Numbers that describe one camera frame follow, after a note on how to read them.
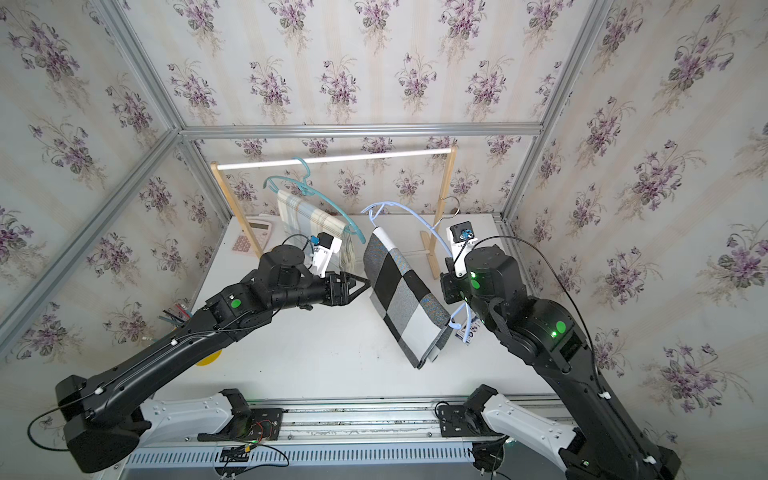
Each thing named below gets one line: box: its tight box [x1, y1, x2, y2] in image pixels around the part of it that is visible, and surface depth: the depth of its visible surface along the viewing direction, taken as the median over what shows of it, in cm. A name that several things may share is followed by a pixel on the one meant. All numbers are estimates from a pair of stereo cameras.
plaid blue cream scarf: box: [276, 190, 357, 271], surface depth 86 cm
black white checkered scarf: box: [363, 226, 452, 370], surface depth 67 cm
